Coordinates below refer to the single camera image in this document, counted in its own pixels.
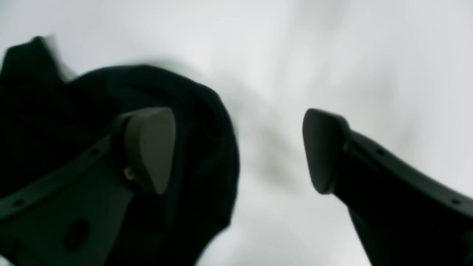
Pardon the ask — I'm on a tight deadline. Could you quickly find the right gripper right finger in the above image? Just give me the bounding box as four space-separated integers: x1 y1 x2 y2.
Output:
302 108 473 266

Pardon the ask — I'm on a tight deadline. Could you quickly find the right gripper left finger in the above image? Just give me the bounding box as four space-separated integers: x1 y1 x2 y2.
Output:
1 107 176 266

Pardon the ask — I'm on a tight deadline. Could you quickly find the black t-shirt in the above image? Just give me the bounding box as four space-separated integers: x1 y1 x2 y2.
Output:
1 37 239 266

